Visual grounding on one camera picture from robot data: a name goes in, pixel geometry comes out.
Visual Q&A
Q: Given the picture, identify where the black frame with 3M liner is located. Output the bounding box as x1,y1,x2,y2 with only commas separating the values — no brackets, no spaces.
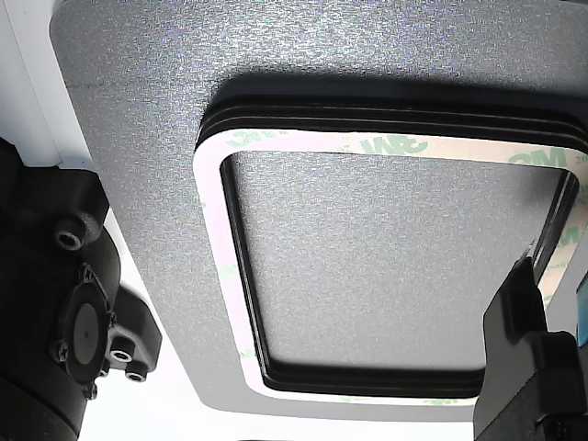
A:
191,119,588,408

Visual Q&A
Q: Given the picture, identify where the white rail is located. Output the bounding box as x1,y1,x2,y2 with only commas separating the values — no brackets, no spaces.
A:
0,0,101,170

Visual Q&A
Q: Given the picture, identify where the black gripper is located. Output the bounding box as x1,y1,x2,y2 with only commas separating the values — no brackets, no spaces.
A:
471,237,588,441

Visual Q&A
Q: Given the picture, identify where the black frame with Adhesive-print liner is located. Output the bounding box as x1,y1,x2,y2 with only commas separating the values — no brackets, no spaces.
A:
197,108,588,397

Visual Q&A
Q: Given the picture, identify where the black rubber gasket frame stack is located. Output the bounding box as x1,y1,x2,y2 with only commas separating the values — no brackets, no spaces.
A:
200,98,588,400

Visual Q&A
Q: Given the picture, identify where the gray textured tray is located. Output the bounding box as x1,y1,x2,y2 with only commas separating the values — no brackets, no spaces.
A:
49,0,588,424

